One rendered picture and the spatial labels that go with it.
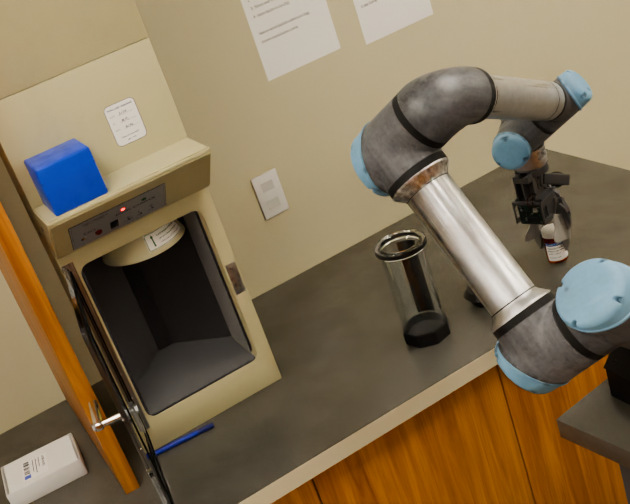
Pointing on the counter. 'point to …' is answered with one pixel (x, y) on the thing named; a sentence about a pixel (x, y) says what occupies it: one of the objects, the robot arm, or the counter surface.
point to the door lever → (100, 417)
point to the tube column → (47, 39)
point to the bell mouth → (146, 245)
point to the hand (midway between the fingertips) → (554, 242)
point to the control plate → (117, 216)
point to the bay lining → (164, 300)
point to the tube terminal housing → (12, 125)
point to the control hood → (198, 153)
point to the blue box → (66, 176)
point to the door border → (93, 347)
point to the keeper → (235, 278)
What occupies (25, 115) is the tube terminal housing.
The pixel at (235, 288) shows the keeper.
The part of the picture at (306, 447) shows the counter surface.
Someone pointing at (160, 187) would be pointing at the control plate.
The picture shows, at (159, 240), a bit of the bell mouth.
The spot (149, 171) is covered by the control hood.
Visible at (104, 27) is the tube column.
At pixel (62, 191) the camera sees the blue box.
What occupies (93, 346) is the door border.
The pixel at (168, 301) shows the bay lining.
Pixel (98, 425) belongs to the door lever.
